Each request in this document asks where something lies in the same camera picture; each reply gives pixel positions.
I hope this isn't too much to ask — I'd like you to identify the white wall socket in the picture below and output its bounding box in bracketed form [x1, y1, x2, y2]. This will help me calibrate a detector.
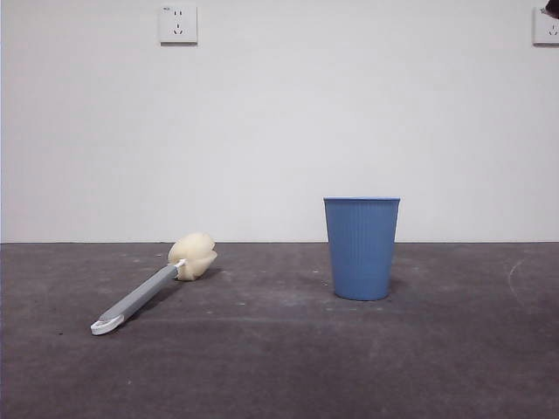
[531, 5, 559, 46]
[158, 3, 198, 46]

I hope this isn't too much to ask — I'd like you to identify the grey handled sponge cup brush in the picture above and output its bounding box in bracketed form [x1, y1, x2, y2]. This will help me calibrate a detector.
[90, 231, 218, 336]

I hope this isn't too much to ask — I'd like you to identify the blue ribbed plastic cup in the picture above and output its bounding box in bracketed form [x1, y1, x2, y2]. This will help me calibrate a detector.
[322, 196, 402, 302]

